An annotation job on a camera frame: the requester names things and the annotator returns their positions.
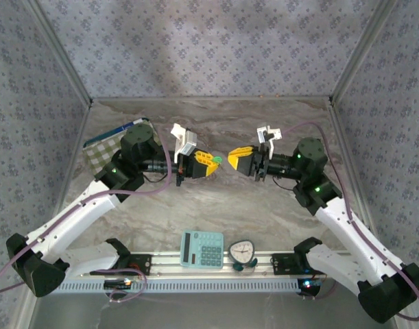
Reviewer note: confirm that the green capped key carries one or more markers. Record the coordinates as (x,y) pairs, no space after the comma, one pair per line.
(216,159)

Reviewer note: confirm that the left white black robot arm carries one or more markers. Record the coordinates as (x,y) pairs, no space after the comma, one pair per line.
(75,216)

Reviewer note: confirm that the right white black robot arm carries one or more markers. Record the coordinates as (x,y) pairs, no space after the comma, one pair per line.
(346,233)

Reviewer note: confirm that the blue pen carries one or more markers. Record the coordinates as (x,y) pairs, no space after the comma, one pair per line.
(127,126)

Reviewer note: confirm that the green checked cloth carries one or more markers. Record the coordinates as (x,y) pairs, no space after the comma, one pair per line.
(99,150)

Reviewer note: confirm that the teal calculator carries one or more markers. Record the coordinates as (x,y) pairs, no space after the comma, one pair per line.
(202,248)

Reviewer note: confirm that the white teal desk clock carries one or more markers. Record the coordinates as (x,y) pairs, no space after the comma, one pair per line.
(241,252)

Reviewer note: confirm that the small circuit board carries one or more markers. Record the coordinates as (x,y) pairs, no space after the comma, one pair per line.
(118,284)
(308,286)

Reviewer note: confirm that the metal frame bar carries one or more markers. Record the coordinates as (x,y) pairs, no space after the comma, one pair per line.
(346,147)
(61,51)
(74,154)
(361,51)

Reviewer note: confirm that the aluminium mounting rail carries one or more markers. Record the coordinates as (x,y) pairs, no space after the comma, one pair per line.
(260,262)

